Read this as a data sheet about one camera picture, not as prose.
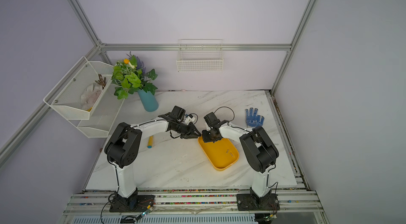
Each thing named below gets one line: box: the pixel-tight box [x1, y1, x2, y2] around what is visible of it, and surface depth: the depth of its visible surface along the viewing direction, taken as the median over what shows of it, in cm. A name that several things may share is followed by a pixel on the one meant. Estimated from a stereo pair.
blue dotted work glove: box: [245, 107, 265, 127], surface depth 106 cm
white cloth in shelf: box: [80, 82, 104, 111], surface depth 79 cm
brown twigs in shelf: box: [94, 73, 107, 90], surface depth 84 cm
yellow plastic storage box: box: [197, 135, 240, 171], surface depth 90 cm
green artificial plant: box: [111, 52, 159, 100], surface depth 85 cm
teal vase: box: [137, 89, 160, 112], surface depth 112 cm
